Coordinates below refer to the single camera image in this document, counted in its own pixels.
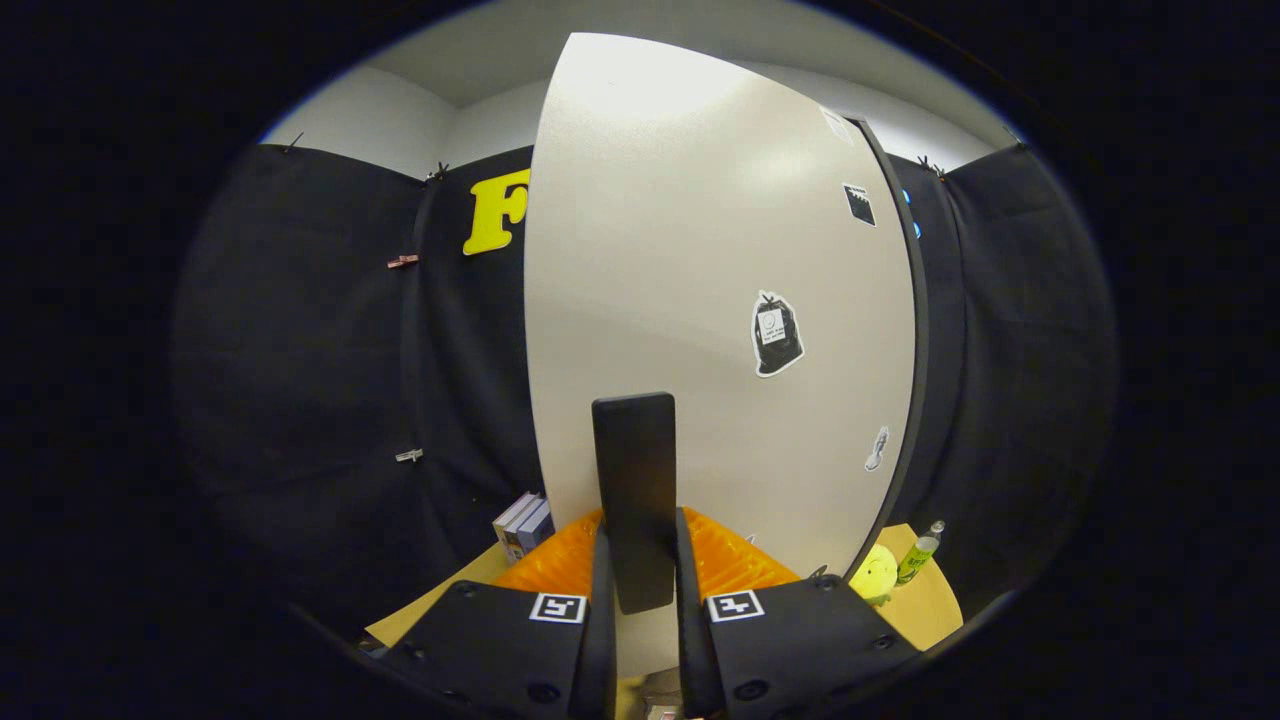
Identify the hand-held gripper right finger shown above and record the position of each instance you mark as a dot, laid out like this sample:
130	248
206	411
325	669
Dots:
692	640

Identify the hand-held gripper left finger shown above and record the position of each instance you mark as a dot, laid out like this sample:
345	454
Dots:
603	640

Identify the white spine book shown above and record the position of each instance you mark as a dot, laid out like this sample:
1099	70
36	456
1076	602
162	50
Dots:
522	535

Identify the tan spine book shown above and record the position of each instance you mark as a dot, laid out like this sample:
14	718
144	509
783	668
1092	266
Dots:
505	518

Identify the yellow plush toy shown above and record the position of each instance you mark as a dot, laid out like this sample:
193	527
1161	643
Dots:
875	575

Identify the green label bottle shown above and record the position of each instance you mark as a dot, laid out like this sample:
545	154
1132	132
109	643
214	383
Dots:
918	555

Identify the black backdrop cloth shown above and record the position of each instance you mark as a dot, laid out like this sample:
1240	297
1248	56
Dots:
300	400

